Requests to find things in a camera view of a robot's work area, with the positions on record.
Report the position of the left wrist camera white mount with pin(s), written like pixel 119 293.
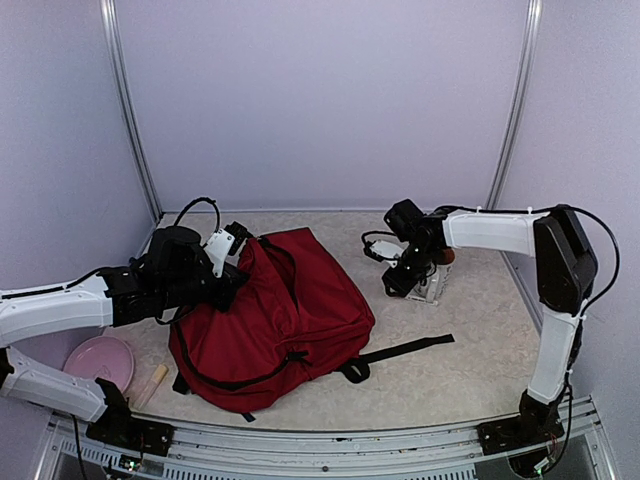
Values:
pixel 223 243

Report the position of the aluminium corner post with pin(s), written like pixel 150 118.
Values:
pixel 110 23
pixel 524 71

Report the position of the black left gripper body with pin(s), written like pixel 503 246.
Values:
pixel 221 299

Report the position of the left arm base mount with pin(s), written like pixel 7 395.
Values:
pixel 117 426

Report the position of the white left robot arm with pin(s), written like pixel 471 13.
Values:
pixel 178 270

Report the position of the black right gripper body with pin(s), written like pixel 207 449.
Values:
pixel 409 278

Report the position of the yellow capped clear tube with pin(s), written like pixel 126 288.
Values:
pixel 151 386

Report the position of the pink plastic plate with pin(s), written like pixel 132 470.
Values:
pixel 103 357

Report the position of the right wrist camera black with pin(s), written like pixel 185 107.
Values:
pixel 381 250

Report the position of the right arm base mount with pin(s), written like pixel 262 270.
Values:
pixel 535 423

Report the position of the aluminium front frame rail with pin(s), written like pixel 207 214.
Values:
pixel 449 451

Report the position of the white floral mug orange inside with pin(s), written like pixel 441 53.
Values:
pixel 432 284

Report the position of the aluminium corner post left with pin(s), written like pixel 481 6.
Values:
pixel 110 23

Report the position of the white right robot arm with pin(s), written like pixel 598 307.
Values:
pixel 566 267

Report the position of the dark red student backpack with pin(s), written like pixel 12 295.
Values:
pixel 298 317

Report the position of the aluminium corner post right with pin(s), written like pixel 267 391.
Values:
pixel 524 71

